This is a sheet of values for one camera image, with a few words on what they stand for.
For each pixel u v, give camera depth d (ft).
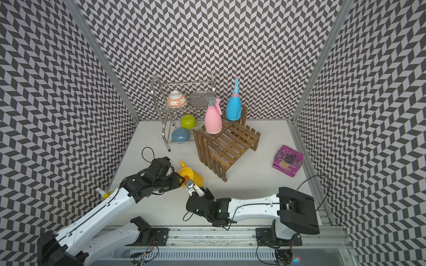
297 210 1.48
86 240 1.37
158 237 2.37
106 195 2.19
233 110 2.48
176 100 2.79
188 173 2.48
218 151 2.85
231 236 2.47
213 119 2.35
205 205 1.85
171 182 2.22
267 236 2.39
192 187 2.06
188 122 3.51
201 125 2.63
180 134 3.34
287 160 3.03
